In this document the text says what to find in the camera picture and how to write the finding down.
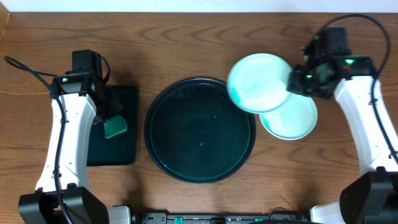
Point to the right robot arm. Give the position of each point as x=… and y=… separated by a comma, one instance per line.
x=352, y=82

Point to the round black tray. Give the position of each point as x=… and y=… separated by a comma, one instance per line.
x=196, y=134

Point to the rectangular black tray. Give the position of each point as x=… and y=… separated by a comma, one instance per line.
x=119, y=149

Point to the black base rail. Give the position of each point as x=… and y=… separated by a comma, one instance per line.
x=217, y=218

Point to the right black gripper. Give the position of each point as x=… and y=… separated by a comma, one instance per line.
x=294, y=83

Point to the mint green plate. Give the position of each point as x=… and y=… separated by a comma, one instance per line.
x=258, y=83
x=293, y=120

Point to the green scrubbing sponge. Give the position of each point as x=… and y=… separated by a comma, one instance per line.
x=114, y=126

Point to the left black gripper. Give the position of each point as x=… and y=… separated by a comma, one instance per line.
x=109, y=109

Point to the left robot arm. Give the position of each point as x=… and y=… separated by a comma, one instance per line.
x=62, y=193

